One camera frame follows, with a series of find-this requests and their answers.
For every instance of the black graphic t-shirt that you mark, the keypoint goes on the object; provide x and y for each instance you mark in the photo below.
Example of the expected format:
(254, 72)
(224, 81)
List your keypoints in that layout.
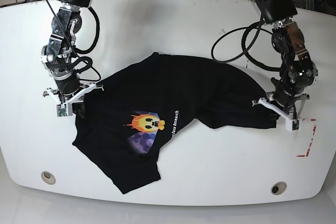
(145, 105)

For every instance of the table cable grommet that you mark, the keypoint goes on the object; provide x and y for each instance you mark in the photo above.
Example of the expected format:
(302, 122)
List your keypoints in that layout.
(278, 188)
(48, 178)

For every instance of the left table cable grommet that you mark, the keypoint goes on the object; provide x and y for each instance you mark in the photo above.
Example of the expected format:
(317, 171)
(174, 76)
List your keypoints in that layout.
(48, 178)

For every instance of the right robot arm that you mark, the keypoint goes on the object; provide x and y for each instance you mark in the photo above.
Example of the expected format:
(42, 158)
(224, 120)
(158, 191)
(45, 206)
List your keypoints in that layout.
(65, 62)

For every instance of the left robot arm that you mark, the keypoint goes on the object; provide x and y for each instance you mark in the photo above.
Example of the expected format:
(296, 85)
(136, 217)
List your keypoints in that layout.
(297, 70)

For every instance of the right table cable grommet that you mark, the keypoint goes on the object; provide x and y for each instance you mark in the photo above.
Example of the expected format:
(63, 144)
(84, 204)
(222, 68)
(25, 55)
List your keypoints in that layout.
(278, 188)

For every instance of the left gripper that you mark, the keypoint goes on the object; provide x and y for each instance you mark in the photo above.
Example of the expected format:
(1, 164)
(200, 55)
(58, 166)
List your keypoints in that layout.
(290, 107)

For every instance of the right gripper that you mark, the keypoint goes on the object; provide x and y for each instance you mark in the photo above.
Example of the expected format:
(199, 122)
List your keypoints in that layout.
(73, 101)

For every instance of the red tape corner marking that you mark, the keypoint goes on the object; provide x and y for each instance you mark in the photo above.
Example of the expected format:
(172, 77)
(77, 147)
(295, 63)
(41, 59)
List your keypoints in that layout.
(304, 137)

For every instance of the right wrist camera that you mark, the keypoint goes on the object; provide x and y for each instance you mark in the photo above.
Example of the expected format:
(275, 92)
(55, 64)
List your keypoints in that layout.
(64, 109)

